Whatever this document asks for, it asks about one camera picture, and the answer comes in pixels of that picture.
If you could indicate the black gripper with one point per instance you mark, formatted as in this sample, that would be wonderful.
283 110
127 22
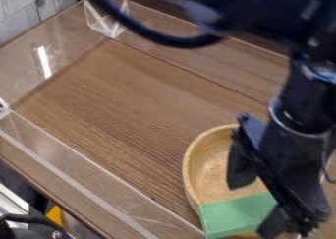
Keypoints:
284 152

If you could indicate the green rectangular block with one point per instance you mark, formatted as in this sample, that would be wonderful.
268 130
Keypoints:
237 216

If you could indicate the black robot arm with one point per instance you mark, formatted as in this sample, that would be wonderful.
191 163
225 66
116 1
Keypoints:
303 24

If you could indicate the brown wooden bowl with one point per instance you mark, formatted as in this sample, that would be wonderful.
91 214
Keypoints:
204 169

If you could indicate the yellow black clamp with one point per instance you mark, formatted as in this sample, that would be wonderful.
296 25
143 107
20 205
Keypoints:
55 215

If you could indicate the clear acrylic enclosure wall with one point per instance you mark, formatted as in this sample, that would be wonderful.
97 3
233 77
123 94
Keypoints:
100 112

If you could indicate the clear acrylic corner bracket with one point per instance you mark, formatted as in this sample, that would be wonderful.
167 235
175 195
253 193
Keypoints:
101 23

